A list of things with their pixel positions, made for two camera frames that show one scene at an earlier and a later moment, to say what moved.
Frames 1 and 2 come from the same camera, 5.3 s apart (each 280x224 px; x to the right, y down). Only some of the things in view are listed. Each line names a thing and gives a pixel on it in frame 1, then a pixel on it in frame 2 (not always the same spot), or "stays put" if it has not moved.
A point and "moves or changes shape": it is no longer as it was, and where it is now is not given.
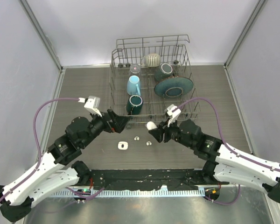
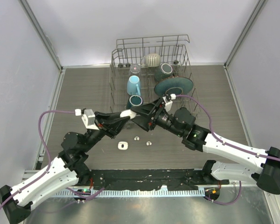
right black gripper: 158,133 to 145,121
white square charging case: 122,145 stays put
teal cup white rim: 164,72 stays put
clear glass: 135,69 stays put
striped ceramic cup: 152,59 stays put
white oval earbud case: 150,125 moves or changes shape
